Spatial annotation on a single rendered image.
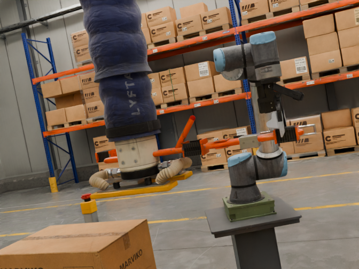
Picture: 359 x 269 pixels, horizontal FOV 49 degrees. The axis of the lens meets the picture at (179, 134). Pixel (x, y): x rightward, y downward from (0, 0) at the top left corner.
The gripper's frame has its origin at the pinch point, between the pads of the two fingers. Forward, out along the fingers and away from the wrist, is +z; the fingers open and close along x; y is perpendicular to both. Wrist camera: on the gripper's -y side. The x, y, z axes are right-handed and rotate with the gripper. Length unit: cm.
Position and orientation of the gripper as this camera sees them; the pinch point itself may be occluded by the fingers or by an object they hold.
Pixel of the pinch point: (285, 133)
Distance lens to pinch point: 148.0
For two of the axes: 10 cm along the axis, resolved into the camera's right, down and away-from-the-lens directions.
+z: 1.8, 9.8, 0.5
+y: -9.2, 1.5, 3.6
